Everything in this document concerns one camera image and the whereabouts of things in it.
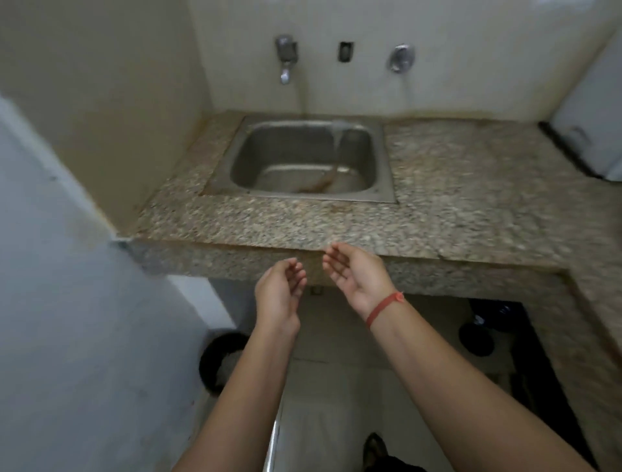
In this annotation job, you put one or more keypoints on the person's left hand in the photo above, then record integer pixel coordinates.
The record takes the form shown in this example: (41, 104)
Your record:
(276, 296)

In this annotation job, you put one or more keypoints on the person's right hand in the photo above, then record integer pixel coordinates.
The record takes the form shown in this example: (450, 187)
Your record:
(362, 279)

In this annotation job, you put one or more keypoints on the person's left fingers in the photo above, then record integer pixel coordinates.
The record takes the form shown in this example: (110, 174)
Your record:
(296, 277)

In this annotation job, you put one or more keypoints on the person's right thumb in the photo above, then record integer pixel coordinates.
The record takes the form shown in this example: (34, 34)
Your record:
(347, 249)

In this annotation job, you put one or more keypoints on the person's right forearm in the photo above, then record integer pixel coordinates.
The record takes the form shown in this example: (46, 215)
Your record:
(457, 389)

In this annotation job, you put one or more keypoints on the person's left forearm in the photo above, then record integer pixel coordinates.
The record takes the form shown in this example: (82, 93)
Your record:
(243, 398)

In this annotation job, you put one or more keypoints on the red thread wristband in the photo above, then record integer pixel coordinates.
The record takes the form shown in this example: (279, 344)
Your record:
(384, 306)

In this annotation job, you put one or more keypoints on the stainless steel sink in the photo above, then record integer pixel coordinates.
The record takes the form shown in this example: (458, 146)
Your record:
(301, 160)

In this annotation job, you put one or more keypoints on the black round bin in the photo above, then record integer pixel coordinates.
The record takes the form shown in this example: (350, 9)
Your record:
(214, 355)

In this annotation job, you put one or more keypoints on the black round object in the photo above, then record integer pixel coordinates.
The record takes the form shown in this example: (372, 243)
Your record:
(476, 339)

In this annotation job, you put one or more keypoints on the dark bag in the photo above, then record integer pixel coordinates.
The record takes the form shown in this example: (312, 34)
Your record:
(495, 313)

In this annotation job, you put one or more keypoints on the person's shoe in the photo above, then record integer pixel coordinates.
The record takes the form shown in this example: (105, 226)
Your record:
(375, 450)

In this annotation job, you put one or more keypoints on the white appliance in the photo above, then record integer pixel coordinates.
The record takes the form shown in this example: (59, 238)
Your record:
(593, 112)

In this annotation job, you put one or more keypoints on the black wall plate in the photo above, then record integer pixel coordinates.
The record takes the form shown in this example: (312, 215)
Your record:
(345, 51)

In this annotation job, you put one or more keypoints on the round chrome wall valve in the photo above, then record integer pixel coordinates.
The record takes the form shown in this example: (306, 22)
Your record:
(401, 58)

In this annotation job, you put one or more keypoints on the chrome wall faucet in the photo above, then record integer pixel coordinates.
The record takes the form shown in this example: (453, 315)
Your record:
(286, 51)

